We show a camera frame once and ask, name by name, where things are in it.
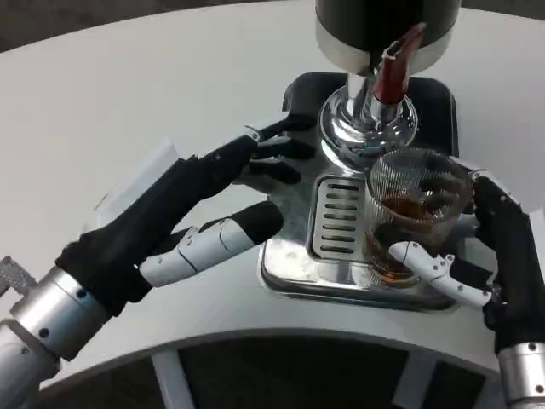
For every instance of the slotted steel drip grid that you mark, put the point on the slotted steel drip grid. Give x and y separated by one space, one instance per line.
340 213

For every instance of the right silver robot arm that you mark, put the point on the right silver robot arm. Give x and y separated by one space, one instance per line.
526 375

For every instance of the clear ribbed glass cup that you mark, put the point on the clear ribbed glass cup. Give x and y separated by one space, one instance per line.
417 204

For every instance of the steel drip tray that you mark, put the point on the steel drip tray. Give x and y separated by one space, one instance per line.
306 272

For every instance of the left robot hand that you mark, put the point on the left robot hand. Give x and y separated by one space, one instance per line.
170 200

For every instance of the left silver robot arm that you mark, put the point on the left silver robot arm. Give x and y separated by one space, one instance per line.
55 311

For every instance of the black drink dispenser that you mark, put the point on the black drink dispenser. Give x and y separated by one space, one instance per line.
362 21

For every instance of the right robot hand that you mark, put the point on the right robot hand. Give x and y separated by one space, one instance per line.
515 264

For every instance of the red tap lever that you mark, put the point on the red tap lever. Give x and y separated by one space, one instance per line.
394 76

